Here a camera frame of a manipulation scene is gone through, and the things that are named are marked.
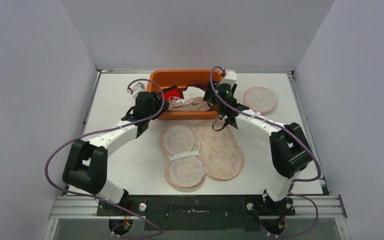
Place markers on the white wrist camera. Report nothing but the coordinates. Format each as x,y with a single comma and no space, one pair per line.
229,77
135,89

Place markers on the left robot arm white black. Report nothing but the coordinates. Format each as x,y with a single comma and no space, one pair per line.
87,165

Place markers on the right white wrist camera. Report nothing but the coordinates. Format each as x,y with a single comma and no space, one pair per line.
229,77

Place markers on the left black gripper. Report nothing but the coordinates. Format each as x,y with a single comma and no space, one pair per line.
159,102

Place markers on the white bra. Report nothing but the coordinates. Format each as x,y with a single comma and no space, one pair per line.
192,92

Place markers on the orange plastic tub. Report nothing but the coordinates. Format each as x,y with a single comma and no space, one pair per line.
166,78

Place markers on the white mesh laundry bag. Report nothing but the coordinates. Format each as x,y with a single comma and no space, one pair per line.
260,99

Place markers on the floral padded bra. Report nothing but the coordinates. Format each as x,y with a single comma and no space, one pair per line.
194,153

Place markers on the aluminium front rail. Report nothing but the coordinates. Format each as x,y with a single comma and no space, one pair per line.
83,207

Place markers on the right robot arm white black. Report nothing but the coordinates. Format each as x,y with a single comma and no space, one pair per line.
290,153

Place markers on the beige pink bra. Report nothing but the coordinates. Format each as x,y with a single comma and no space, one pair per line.
195,104

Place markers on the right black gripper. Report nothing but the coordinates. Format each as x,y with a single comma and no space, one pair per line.
210,96

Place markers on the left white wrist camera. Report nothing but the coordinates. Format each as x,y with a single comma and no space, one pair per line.
135,89

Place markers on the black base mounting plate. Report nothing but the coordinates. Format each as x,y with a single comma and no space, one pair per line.
209,212

